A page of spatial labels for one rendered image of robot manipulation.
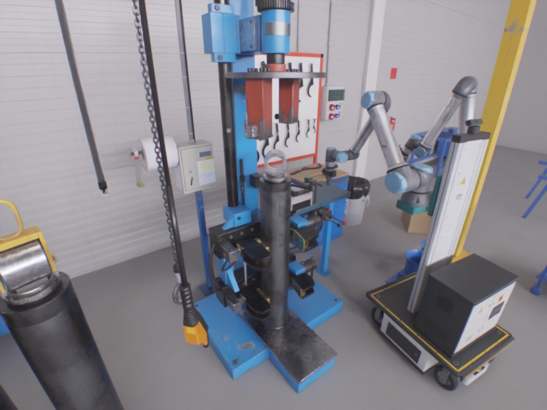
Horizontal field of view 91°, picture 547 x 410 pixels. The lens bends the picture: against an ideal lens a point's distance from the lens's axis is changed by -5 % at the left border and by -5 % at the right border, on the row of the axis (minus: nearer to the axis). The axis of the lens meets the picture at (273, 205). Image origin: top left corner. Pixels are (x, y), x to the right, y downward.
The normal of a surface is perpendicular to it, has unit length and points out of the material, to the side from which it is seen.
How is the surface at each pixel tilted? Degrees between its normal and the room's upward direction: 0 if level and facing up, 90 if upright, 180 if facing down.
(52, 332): 90
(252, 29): 90
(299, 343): 0
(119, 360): 0
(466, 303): 90
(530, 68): 90
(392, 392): 0
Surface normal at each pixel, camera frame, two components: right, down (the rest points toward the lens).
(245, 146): 0.59, 0.34
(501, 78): -0.81, 0.25
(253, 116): -0.47, 0.37
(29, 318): 0.40, 0.39
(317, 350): 0.00, -0.91
